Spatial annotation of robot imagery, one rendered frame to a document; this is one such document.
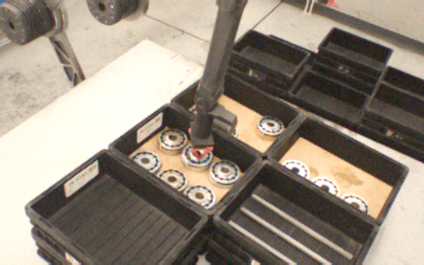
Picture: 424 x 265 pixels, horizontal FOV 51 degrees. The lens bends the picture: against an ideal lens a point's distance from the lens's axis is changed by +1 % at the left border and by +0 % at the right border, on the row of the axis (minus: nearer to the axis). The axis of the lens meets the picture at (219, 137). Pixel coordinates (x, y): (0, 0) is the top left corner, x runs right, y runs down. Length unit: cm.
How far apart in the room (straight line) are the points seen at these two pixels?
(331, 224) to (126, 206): 63
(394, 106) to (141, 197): 168
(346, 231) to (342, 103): 138
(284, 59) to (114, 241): 174
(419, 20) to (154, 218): 337
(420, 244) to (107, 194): 108
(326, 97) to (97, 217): 173
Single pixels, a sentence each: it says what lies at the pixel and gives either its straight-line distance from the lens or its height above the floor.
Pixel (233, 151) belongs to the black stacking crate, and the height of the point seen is 90.
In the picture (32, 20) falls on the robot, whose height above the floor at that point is 92.
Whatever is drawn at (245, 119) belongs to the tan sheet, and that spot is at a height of 83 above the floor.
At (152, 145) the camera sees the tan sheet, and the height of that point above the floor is 83.
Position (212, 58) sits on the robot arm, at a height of 128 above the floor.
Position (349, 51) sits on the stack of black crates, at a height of 49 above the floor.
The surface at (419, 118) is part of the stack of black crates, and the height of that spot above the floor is 49.
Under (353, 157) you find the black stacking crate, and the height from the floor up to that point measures 86.
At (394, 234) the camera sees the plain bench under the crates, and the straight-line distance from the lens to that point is 171.
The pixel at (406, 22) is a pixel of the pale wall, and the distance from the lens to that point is 431.
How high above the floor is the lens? 193
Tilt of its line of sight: 43 degrees down
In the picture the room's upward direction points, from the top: 11 degrees clockwise
